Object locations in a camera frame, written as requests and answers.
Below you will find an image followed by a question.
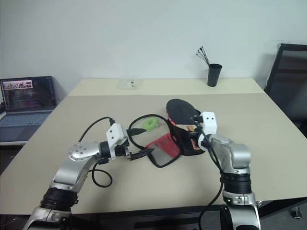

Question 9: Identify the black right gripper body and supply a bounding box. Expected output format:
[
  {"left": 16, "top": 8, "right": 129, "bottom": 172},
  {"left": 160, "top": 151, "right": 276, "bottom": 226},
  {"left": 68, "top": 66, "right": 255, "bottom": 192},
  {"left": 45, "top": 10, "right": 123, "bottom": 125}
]
[{"left": 190, "top": 115, "right": 204, "bottom": 131}]

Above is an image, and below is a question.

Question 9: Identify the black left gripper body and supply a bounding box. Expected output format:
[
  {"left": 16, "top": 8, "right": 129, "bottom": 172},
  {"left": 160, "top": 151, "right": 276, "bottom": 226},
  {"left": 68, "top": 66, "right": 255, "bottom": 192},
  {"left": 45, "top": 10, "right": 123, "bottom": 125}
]
[{"left": 115, "top": 138, "right": 132, "bottom": 159}]

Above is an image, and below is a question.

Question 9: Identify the black rubber table tennis paddle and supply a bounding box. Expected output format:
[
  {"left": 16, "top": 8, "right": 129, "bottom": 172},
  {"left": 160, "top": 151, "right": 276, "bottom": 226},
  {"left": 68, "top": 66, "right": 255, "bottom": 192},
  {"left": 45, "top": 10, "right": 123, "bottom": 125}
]
[{"left": 165, "top": 98, "right": 201, "bottom": 131}]

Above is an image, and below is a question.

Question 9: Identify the black mesh paddle case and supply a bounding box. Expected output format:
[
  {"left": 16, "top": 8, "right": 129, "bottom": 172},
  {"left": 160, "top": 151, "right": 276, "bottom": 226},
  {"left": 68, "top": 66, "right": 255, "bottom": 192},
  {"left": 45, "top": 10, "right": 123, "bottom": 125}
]
[{"left": 129, "top": 109, "right": 206, "bottom": 169}]

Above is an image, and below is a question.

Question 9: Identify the black plastic cup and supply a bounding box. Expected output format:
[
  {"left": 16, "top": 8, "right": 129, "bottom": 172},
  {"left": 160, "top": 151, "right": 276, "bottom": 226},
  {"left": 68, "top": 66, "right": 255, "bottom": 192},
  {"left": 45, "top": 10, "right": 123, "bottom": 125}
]
[{"left": 207, "top": 63, "right": 223, "bottom": 87}]

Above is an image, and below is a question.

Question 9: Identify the clear plastic container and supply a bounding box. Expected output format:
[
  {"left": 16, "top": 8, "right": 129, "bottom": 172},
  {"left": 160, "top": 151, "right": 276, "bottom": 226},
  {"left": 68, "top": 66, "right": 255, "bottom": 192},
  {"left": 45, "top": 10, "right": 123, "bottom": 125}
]
[{"left": 118, "top": 77, "right": 140, "bottom": 91}]

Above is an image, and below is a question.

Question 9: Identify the black mesh office chair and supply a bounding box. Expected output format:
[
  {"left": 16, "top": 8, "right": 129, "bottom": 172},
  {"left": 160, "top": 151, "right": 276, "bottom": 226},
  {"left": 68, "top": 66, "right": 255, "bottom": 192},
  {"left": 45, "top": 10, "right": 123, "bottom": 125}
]
[{"left": 263, "top": 43, "right": 307, "bottom": 140}]

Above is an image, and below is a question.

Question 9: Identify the open laptop computer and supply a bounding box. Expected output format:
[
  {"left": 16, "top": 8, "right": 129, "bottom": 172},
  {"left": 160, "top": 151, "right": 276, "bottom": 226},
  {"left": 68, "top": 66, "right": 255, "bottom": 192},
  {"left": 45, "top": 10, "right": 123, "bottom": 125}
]
[{"left": 0, "top": 76, "right": 58, "bottom": 145}]

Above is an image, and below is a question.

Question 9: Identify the chair caster wheel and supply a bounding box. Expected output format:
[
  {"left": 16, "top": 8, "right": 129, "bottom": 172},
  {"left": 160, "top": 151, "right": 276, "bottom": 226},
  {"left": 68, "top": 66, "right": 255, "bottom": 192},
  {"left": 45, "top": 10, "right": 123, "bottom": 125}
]
[{"left": 291, "top": 205, "right": 306, "bottom": 220}]

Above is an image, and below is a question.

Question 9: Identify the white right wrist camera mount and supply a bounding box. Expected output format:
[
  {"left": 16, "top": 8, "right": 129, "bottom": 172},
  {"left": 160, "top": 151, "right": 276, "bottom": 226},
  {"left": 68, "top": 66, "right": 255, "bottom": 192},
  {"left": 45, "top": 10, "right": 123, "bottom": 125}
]
[{"left": 200, "top": 111, "right": 219, "bottom": 135}]

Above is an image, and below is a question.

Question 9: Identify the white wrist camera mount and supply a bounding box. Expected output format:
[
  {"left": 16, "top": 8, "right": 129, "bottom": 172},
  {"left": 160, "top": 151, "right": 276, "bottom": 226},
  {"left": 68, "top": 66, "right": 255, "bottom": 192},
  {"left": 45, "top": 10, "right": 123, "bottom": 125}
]
[
  {"left": 105, "top": 123, "right": 130, "bottom": 160},
  {"left": 200, "top": 111, "right": 219, "bottom": 135}
]

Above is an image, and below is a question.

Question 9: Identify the green ring toy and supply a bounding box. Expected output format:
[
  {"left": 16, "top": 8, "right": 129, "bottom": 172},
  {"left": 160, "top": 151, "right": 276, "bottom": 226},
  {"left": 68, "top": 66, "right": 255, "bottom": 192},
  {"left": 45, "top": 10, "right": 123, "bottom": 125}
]
[{"left": 142, "top": 117, "right": 159, "bottom": 132}]

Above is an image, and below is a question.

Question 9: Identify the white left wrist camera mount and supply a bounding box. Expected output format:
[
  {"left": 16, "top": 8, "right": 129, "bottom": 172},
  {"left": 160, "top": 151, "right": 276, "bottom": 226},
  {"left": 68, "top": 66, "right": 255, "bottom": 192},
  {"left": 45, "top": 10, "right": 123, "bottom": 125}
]
[{"left": 105, "top": 123, "right": 130, "bottom": 160}]

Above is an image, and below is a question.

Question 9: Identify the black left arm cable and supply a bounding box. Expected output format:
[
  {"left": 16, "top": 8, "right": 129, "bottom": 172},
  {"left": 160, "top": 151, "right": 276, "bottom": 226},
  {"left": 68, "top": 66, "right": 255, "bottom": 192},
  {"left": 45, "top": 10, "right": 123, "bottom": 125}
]
[{"left": 80, "top": 116, "right": 116, "bottom": 188}]

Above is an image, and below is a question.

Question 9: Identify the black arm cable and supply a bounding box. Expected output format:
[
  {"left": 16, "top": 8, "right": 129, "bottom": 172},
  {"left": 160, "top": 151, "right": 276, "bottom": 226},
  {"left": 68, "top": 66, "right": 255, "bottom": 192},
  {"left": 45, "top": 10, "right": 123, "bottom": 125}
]
[
  {"left": 198, "top": 128, "right": 227, "bottom": 230},
  {"left": 80, "top": 116, "right": 116, "bottom": 188}
]

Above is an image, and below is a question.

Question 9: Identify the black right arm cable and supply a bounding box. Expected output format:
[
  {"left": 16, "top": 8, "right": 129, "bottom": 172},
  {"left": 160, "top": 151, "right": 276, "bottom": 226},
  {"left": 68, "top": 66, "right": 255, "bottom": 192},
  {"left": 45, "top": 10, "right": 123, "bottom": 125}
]
[{"left": 198, "top": 128, "right": 227, "bottom": 230}]

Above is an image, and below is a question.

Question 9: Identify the black table frame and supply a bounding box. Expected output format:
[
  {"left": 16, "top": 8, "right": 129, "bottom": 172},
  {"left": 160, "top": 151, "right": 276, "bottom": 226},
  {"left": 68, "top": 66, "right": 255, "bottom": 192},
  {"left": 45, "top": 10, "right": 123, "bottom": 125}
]
[{"left": 258, "top": 196, "right": 307, "bottom": 218}]

